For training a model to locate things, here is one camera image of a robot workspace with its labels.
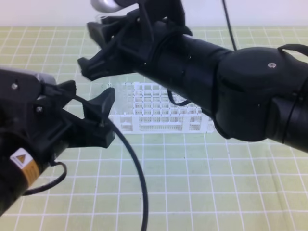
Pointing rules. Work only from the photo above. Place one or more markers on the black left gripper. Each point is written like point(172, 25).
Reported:
point(38, 122)

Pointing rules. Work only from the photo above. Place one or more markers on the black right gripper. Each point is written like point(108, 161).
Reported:
point(132, 39)

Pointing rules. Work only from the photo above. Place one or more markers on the clear glass test tube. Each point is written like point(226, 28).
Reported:
point(100, 18)

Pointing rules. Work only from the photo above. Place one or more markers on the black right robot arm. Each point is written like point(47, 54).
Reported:
point(251, 94)

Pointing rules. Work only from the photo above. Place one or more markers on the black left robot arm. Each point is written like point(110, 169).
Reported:
point(18, 175)

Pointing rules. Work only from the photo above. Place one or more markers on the white plastic test tube rack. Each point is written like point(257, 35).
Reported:
point(146, 108)

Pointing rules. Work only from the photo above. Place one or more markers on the green grid tablecloth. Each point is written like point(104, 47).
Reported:
point(196, 182)

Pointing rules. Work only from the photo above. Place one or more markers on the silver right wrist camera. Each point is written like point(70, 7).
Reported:
point(105, 6)

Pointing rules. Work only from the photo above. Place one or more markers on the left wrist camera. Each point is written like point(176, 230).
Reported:
point(22, 86)

